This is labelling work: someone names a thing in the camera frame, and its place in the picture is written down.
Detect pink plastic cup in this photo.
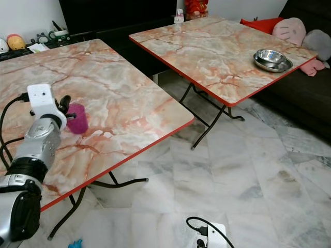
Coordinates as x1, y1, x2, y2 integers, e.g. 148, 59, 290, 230
66, 103, 89, 135

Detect marble-top folding table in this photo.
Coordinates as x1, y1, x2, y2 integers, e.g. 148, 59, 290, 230
128, 17, 319, 151
0, 38, 195, 241

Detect white paper sheets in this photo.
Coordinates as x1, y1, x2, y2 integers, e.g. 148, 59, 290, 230
29, 43, 51, 54

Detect green white pen cup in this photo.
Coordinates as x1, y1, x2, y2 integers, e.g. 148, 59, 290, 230
49, 20, 71, 42

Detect orange round toy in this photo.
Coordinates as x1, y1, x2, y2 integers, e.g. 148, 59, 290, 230
7, 34, 27, 51

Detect black flat television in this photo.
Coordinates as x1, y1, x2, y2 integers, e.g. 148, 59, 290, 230
58, 0, 178, 38

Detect small blue object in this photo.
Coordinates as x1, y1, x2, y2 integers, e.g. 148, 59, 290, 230
67, 238, 84, 248

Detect small white pink figurine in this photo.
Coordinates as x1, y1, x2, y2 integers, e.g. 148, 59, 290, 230
174, 8, 186, 24

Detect red doll figurine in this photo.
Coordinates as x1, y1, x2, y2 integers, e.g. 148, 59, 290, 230
183, 0, 209, 21

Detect red cushion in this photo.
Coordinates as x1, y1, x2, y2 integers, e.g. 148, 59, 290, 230
240, 17, 285, 35

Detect stainless steel bowl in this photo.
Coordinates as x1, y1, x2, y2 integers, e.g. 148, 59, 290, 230
253, 49, 294, 73

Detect dark sofa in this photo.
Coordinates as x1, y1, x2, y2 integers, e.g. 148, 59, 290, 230
252, 0, 331, 132

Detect pink plush pillow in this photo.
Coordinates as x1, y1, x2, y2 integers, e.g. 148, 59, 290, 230
272, 17, 307, 47

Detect pink plush paw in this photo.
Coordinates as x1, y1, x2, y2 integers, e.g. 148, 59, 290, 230
298, 57, 326, 78

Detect grey plush toy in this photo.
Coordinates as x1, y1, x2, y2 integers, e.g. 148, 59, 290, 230
302, 29, 331, 62

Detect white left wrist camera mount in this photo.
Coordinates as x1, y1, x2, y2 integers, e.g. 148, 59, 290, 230
27, 83, 68, 130

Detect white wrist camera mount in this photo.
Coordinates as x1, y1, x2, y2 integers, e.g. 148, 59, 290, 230
197, 223, 229, 248
27, 83, 68, 130

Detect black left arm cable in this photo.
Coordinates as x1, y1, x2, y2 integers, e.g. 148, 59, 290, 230
0, 92, 32, 171

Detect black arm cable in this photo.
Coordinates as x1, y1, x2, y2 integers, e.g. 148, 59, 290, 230
0, 92, 32, 171
186, 216, 236, 248

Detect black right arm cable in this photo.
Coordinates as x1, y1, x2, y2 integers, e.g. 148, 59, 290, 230
186, 216, 236, 248

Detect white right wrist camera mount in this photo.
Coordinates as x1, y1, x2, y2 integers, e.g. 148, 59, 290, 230
197, 223, 229, 248

